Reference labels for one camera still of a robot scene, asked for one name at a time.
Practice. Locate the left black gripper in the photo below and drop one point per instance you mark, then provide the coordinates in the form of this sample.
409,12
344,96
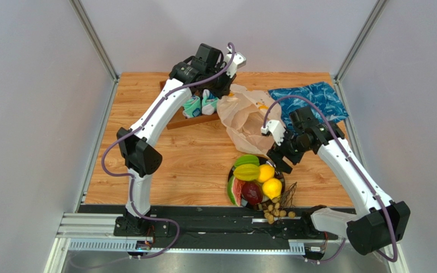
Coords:
226,89

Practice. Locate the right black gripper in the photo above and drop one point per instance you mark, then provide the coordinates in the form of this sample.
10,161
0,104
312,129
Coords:
284,152

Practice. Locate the yellow fake lemon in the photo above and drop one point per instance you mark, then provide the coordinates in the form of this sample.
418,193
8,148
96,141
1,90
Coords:
266,172

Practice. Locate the yellow fake pear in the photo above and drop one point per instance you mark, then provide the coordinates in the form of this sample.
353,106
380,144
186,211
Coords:
272,188

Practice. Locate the yellow fake banana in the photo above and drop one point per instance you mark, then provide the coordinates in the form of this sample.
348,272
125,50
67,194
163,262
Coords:
247,172

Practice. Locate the translucent white plastic bag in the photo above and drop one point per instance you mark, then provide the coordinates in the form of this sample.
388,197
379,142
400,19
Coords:
242,113

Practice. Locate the dark red fake apple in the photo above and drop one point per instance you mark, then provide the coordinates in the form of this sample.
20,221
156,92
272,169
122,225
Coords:
252,193

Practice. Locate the fake watermelon slice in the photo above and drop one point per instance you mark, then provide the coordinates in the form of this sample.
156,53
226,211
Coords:
234,190

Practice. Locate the brown fake grapes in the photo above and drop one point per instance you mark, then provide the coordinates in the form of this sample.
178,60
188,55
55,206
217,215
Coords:
281,207

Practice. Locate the green fake starfruit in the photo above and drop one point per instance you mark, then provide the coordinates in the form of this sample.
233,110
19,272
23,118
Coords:
247,159

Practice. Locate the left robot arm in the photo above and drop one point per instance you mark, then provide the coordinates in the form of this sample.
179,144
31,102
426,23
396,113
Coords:
209,69

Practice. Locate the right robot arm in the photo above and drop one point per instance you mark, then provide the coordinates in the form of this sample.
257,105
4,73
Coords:
378,220

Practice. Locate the black rimmed beige plate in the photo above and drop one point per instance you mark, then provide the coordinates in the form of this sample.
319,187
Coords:
266,201

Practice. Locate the teal white sock bundle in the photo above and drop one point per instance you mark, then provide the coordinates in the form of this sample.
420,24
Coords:
204,104

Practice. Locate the brown wooden organizer tray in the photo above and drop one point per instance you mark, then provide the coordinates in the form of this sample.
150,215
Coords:
179,120

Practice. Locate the blue patterned cloth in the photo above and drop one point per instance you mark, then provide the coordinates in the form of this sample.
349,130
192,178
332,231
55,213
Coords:
321,94

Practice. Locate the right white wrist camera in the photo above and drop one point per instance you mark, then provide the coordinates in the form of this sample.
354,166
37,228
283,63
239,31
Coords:
276,129

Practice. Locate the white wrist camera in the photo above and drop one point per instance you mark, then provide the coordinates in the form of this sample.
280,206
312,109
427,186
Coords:
276,129
235,62

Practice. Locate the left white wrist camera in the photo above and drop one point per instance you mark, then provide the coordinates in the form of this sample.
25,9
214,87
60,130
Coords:
235,62

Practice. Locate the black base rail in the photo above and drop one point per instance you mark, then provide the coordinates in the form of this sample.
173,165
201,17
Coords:
222,228

